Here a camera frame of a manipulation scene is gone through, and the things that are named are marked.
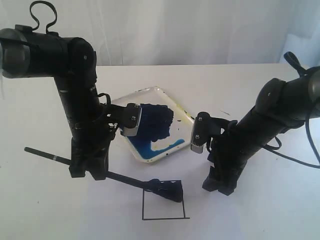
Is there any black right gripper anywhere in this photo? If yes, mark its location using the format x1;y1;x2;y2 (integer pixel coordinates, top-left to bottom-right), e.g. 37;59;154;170
202;119;250;196

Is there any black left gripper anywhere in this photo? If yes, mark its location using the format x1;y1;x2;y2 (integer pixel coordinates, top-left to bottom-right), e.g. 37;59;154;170
68;117;117;180

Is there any black paintbrush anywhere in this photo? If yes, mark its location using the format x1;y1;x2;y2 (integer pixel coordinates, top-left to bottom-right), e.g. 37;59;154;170
24;147;183;203

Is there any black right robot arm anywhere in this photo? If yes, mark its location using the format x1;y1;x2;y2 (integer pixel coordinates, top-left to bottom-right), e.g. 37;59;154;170
87;67;320;203

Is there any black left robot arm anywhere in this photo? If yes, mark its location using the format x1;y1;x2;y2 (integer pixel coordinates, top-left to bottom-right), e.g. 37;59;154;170
0;26;115;181

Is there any white paint tray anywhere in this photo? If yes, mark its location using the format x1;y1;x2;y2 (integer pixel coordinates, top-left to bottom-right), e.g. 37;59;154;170
112;86;194;164

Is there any white paper sheet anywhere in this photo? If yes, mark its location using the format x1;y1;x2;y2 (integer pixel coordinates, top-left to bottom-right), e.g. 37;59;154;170
48;139;275;240

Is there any white curtain backdrop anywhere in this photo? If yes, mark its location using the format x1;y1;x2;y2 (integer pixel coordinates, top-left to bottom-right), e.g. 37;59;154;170
0;0;320;67

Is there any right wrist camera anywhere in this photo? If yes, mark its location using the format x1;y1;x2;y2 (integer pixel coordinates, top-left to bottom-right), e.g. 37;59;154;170
190;111;210;154

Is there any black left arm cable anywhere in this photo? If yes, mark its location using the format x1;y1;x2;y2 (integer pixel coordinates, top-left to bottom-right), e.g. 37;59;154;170
29;0;59;35

